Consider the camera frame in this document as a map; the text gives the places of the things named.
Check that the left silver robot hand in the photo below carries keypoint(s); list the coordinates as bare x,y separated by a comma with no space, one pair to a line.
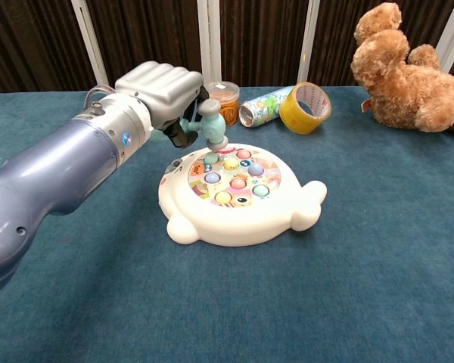
162,90

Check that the teal toy hammer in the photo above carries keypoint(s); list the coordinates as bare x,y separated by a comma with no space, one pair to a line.
213,125

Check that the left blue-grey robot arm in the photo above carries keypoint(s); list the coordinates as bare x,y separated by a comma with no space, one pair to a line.
60,170

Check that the white whack-a-mole toy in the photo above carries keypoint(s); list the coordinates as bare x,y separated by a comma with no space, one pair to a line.
249,227

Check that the dark brown pleated curtain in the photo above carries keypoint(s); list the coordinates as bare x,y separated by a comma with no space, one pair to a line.
155,30

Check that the clear jar of rubber bands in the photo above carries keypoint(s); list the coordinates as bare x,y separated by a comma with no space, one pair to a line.
231,109

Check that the printed slim drink can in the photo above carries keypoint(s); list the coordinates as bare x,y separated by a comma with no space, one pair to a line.
261,109

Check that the yellow packing tape roll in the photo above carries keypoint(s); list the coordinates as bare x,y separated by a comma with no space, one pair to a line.
291,117

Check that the red round hang tag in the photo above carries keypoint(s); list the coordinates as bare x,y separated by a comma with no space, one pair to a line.
365,106

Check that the blue velvet table cloth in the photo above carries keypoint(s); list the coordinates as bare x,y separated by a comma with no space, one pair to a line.
227,302

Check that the brown teddy bear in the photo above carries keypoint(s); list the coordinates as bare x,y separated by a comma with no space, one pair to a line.
401,87

